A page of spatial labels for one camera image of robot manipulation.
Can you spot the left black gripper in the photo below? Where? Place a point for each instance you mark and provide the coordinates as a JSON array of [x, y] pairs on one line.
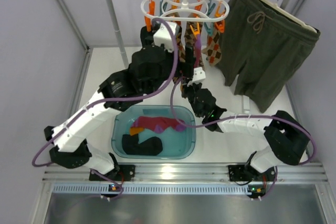
[[146, 35]]

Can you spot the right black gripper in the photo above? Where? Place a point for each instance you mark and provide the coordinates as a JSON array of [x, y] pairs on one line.
[[189, 67]]

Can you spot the white clip sock hanger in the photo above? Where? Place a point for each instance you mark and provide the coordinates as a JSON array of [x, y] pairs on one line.
[[203, 11]]

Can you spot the brown yellow argyle sock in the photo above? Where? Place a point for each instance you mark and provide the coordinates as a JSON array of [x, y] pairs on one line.
[[181, 53]]

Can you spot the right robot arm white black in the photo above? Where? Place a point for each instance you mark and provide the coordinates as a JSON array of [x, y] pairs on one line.
[[286, 138]]

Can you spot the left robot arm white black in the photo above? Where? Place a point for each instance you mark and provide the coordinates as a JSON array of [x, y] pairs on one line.
[[70, 146]]

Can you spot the brown beige argyle sock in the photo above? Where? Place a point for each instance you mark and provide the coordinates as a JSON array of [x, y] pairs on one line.
[[190, 38]]

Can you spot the maroon purple sock in bin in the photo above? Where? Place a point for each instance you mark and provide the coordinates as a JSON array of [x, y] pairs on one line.
[[155, 124]]

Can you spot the teal plastic bin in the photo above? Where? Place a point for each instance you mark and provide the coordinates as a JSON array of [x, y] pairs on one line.
[[152, 132]]

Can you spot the black sock in bin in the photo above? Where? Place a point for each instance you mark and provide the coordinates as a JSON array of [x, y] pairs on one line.
[[150, 147]]

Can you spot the olive green shorts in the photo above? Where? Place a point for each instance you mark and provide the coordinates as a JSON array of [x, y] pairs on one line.
[[261, 49]]

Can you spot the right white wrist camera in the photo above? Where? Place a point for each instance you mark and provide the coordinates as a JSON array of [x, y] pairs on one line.
[[198, 75]]

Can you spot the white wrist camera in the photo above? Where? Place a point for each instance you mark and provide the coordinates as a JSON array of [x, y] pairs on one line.
[[162, 36], [198, 75]]

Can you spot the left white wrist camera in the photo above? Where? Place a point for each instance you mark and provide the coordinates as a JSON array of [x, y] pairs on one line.
[[162, 36]]

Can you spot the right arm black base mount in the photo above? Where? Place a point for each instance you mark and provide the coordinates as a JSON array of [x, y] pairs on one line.
[[244, 173]]

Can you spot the aluminium rail frame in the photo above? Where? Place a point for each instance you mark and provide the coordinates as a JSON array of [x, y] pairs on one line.
[[151, 178]]

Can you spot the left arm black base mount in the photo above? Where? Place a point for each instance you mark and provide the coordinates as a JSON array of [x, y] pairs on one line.
[[125, 173]]

